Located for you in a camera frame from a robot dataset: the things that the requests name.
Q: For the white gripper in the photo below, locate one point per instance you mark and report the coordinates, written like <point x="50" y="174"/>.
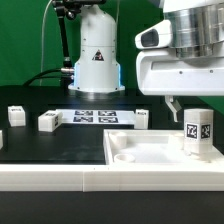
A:
<point x="160" y="72"/>

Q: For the white square tabletop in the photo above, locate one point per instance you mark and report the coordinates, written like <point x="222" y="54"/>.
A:
<point x="152" y="147"/>

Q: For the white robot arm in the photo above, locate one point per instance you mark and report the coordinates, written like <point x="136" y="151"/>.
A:
<point x="183" y="55"/>

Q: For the white marker sheet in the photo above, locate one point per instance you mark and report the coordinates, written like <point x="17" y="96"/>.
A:
<point x="78" y="116"/>

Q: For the white U-shaped obstacle fence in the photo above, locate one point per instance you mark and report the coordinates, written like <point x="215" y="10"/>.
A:
<point x="202" y="177"/>

